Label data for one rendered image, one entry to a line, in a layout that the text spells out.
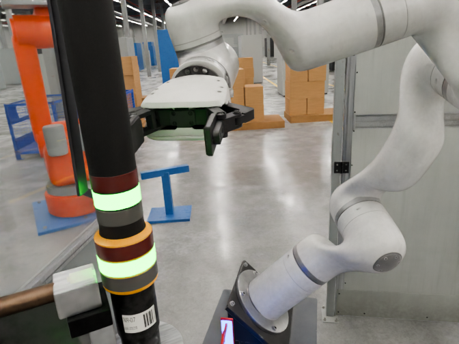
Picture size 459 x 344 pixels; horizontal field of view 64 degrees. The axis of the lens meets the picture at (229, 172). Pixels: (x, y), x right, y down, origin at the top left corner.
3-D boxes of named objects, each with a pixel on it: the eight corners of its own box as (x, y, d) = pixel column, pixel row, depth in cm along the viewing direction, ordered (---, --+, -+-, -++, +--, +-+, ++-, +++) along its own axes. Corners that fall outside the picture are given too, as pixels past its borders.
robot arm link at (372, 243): (316, 253, 104) (384, 200, 94) (342, 313, 89) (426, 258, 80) (287, 239, 98) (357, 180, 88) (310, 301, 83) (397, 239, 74)
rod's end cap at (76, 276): (67, 283, 26) (95, 275, 27) (65, 269, 28) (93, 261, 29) (72, 306, 27) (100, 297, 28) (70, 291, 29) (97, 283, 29)
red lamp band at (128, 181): (94, 197, 25) (91, 180, 24) (89, 182, 28) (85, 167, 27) (143, 187, 26) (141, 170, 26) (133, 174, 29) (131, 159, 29)
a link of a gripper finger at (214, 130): (243, 130, 43) (237, 157, 37) (216, 130, 43) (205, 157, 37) (242, 104, 41) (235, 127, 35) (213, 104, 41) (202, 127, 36)
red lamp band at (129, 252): (100, 269, 26) (97, 253, 25) (93, 241, 30) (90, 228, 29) (160, 252, 28) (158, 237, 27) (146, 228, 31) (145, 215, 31)
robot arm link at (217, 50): (218, 42, 51) (238, 104, 55) (229, 27, 62) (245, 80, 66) (163, 59, 53) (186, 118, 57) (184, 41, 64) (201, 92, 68)
